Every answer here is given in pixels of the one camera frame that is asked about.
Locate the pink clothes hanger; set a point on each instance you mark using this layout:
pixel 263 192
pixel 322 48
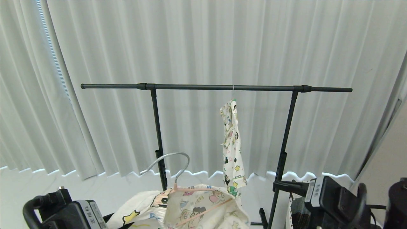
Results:
pixel 197 190
pixel 233 93

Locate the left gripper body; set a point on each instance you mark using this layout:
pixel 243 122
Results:
pixel 92 213

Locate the black clothes rack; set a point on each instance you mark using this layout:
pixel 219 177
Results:
pixel 222 87

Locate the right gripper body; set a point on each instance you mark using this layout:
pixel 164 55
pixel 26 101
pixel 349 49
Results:
pixel 314 190

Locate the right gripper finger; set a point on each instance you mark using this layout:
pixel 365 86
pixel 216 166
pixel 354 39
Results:
pixel 292 187

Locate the cream printed shorts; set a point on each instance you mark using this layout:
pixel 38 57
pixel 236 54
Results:
pixel 143 206

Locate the cream printed shirt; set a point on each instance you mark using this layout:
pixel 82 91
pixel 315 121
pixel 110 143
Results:
pixel 233 152

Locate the white laundry basket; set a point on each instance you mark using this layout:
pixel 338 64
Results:
pixel 297 213

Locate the white curtain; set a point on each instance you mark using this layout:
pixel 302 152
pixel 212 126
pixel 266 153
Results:
pixel 127 47

